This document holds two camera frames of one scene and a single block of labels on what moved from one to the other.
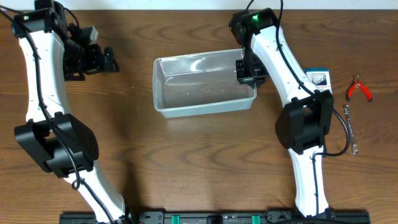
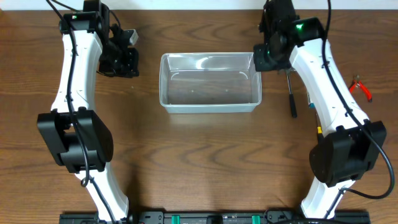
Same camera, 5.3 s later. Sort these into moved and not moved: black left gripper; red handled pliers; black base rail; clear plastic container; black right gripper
Moved: black right gripper; clear plastic container; black left gripper
Not moved: black base rail; red handled pliers
